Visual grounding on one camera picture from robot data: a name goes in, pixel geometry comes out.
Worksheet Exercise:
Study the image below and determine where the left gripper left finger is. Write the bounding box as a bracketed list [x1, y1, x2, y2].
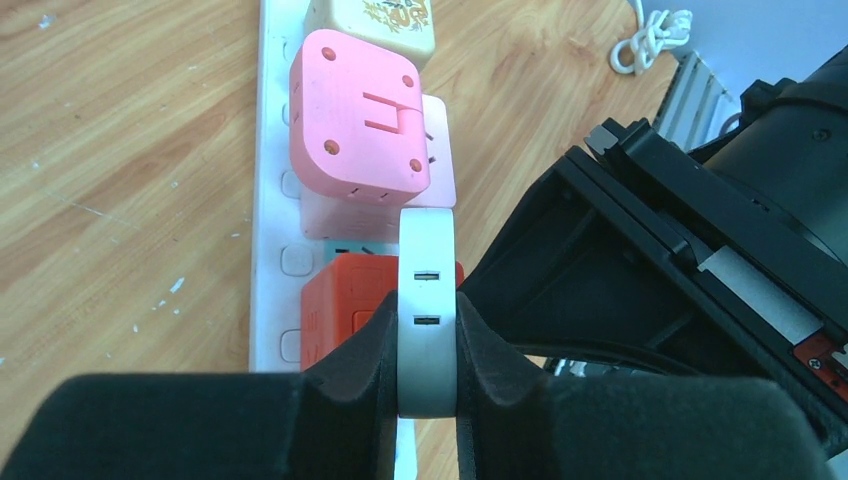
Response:
[1, 293, 398, 479]

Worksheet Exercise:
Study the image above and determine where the white cable right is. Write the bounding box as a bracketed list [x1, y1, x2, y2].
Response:
[609, 0, 694, 76]

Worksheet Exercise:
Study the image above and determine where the beige plug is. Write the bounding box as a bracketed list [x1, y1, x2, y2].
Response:
[304, 0, 436, 71]

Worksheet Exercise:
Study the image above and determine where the white plug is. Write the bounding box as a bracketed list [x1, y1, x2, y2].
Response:
[397, 208, 458, 419]

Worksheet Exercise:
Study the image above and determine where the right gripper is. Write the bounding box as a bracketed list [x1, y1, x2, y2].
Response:
[461, 120, 847, 455]

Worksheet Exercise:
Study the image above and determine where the pink plug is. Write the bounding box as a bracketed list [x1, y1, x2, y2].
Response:
[289, 29, 457, 243]

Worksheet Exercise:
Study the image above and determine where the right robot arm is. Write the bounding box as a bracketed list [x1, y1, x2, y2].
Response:
[461, 51, 847, 456]

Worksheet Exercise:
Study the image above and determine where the white long power strip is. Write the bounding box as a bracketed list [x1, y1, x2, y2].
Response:
[248, 0, 419, 480]

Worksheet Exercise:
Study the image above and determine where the red plug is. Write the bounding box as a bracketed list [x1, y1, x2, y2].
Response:
[299, 254, 466, 372]

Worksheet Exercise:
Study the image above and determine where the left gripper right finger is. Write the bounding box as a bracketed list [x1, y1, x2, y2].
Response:
[456, 295, 833, 479]

